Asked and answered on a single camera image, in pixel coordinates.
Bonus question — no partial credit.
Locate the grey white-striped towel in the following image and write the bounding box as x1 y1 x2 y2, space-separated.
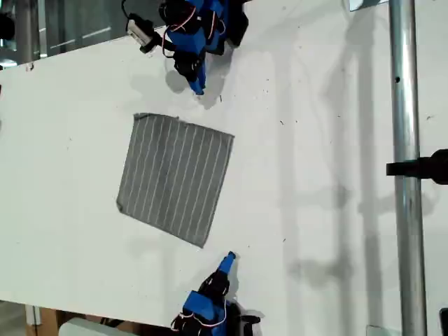
115 112 235 249

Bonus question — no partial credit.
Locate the black clamp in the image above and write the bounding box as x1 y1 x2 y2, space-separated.
386 148 448 186

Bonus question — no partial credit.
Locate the wooden table leg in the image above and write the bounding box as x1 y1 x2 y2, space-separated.
24 304 60 336

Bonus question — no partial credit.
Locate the steel post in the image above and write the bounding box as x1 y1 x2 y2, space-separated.
387 0 428 336

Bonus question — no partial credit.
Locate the white box under table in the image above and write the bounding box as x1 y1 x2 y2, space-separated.
58 316 141 336

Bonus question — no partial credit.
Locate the black round object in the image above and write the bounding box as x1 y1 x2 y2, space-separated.
0 12 16 41

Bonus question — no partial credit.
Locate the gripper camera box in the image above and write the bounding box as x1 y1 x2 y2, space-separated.
238 307 262 336
125 13 162 55

